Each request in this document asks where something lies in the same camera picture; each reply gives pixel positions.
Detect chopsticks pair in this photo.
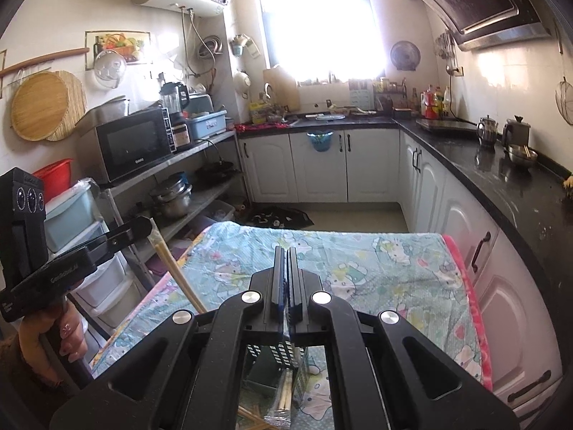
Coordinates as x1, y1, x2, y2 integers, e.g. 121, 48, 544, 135
148, 219, 207, 314
264, 340, 308, 429

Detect dark green utensil basket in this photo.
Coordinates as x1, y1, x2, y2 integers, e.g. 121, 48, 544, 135
242, 342, 309, 401

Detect person's left hand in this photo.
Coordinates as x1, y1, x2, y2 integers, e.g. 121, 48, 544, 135
19, 300, 87, 386

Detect metal shelf rack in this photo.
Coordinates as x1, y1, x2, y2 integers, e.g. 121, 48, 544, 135
100, 129, 248, 279

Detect purple lidded container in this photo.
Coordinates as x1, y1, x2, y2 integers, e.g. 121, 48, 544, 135
145, 236, 193, 279

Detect plastic drawer tower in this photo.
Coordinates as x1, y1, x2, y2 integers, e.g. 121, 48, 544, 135
45, 179, 151, 335

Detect stacked steel pots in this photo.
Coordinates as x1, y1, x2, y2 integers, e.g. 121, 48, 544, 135
150, 173, 192, 219

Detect black microwave oven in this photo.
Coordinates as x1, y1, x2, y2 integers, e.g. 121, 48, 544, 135
77, 108, 176, 185

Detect red plastic basin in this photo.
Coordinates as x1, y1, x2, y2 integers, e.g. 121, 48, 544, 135
33, 158, 73, 202

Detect floral hello kitty tablecloth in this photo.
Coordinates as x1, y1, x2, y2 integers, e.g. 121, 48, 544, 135
88, 220, 493, 430

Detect black frying pan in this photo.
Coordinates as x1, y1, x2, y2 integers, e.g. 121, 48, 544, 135
196, 160, 237, 185

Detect blue plastic box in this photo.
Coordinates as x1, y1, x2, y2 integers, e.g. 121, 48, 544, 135
187, 110, 226, 141

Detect black blender jug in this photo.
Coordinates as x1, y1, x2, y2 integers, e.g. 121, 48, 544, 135
159, 82, 189, 115

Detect round bamboo tray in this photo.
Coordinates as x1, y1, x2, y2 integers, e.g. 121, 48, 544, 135
11, 71, 86, 142

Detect framed fruit picture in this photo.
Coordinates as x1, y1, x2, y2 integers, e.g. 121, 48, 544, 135
85, 30, 150, 70

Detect wooden cutting board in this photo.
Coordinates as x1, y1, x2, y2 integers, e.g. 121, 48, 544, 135
263, 65, 301, 113

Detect blue hanging basket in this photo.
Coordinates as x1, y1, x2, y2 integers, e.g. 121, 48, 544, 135
307, 131, 333, 152

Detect steel kettle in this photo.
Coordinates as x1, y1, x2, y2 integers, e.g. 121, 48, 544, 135
477, 115, 497, 149

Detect bunch of bananas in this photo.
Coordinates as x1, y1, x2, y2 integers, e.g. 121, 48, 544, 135
562, 175, 573, 199

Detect red condiment bottle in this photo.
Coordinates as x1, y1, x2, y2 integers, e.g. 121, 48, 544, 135
423, 86, 443, 119

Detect dark metal pot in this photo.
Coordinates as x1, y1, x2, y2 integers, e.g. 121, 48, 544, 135
502, 115, 530, 150

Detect black range hood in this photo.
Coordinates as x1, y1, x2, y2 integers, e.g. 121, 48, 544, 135
422, 0, 550, 52

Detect small wall fan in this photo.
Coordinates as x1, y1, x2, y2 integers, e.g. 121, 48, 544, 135
390, 41, 422, 72

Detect wire skimmer strainer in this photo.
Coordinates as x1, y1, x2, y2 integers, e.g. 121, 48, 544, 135
554, 20, 572, 125

